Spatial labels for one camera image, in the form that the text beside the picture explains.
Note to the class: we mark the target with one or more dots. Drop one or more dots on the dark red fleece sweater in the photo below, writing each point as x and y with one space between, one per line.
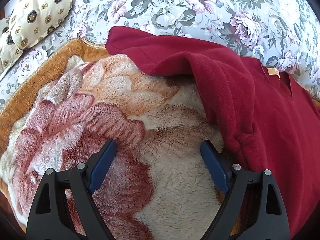
250 105

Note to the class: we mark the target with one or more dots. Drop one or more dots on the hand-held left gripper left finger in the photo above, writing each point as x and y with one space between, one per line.
103 163

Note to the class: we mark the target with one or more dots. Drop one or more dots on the floral bedsheet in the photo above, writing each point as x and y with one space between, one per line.
190 7

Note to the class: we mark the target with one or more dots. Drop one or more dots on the plush floral fleece blanket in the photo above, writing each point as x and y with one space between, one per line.
105 105

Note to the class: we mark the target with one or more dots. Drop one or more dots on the cream medallion print pillow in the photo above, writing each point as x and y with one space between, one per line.
37 12
8 45

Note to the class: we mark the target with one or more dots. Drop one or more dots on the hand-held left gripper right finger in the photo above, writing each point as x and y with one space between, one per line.
215 165

